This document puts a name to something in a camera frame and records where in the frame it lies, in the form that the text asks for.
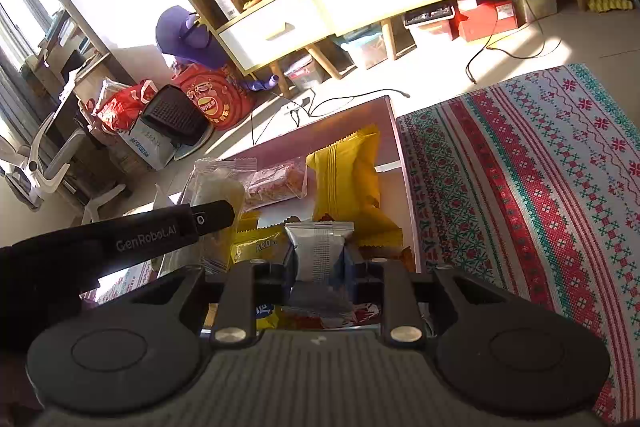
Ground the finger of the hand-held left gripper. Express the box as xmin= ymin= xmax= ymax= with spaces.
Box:
xmin=190 ymin=201 xmax=236 ymax=236

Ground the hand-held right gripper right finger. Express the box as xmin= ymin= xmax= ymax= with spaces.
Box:
xmin=345 ymin=249 xmax=516 ymax=343

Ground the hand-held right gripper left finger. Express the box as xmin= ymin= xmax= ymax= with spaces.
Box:
xmin=120 ymin=252 xmax=296 ymax=348

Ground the clear white rice cracker packet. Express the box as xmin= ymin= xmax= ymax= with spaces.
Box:
xmin=179 ymin=157 xmax=257 ymax=269

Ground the yellow blue-label snack packet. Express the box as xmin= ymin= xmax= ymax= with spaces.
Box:
xmin=230 ymin=227 xmax=292 ymax=268

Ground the silver foil snack packet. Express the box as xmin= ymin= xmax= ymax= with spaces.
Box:
xmin=284 ymin=220 xmax=357 ymax=310

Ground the clear-wrapped oat bar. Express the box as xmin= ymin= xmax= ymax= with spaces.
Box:
xmin=244 ymin=157 xmax=309 ymax=210

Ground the white office chair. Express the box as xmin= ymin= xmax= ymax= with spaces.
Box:
xmin=0 ymin=107 xmax=127 ymax=224

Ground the white paper bag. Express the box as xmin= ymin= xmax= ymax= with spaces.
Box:
xmin=116 ymin=127 xmax=177 ymax=171

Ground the large yellow snack packet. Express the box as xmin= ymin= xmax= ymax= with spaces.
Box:
xmin=306 ymin=124 xmax=404 ymax=249

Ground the black mesh basket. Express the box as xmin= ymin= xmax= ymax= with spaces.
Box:
xmin=139 ymin=84 xmax=211 ymax=148

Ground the red printed gift bag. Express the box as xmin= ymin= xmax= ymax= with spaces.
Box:
xmin=172 ymin=63 xmax=257 ymax=132

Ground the purple tube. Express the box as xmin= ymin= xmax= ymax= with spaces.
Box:
xmin=239 ymin=74 xmax=281 ymax=94

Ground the red plastic bag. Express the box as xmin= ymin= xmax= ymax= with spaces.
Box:
xmin=92 ymin=79 xmax=160 ymax=134

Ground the purple hat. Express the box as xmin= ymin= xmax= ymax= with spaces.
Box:
xmin=155 ymin=5 xmax=226 ymax=70

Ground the patterned tablecloth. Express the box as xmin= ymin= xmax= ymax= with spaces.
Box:
xmin=80 ymin=63 xmax=640 ymax=425

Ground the clear storage bin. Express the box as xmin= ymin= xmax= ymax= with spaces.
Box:
xmin=342 ymin=32 xmax=392 ymax=71

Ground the black tray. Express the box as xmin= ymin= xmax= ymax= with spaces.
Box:
xmin=403 ymin=4 xmax=457 ymax=28

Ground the red flat box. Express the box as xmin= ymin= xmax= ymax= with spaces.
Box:
xmin=449 ymin=0 xmax=522 ymax=44

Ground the yellow knitted item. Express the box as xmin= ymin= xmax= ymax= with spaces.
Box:
xmin=584 ymin=0 xmax=627 ymax=16

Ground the black power cable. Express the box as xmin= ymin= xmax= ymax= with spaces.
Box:
xmin=250 ymin=88 xmax=412 ymax=144

